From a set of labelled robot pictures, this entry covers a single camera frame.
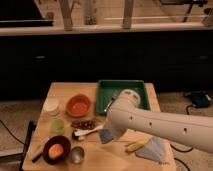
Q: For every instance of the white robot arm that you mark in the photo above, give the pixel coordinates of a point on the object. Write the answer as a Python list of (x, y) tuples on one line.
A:
[(124, 113)]

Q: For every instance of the orange-red bowl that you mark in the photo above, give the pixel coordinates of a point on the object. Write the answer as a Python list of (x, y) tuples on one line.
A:
[(78, 106)]

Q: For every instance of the dark brown bowl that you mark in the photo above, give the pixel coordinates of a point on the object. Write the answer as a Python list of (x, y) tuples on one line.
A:
[(61, 140)]

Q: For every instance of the green plastic tray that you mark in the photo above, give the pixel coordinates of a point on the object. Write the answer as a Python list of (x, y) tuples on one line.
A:
[(107, 88)]

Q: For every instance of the metal fork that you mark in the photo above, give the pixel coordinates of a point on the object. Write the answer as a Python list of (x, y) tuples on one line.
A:
[(114, 95)]

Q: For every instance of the white dish brush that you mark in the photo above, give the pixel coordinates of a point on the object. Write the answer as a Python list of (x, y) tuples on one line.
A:
[(81, 134)]

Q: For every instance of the white stacked cups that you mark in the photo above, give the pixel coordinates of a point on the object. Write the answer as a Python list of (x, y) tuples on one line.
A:
[(51, 106)]

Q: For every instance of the small green cup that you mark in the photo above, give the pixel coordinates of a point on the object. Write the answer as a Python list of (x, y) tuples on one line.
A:
[(57, 127)]

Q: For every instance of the yellow corn toy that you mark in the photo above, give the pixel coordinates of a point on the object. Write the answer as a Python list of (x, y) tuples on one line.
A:
[(133, 146)]

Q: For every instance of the small metal cup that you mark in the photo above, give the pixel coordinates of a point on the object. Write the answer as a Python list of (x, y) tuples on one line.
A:
[(77, 155)]

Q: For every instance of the light blue cloth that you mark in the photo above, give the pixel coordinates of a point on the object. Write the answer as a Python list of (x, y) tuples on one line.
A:
[(153, 150)]

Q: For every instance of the orange fruit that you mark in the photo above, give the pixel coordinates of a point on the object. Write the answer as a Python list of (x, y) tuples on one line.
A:
[(55, 151)]

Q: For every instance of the black power adapter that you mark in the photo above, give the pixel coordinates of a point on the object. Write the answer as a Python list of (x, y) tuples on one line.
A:
[(199, 99)]

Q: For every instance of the black side rail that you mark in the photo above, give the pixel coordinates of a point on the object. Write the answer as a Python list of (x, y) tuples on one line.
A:
[(30, 130)]

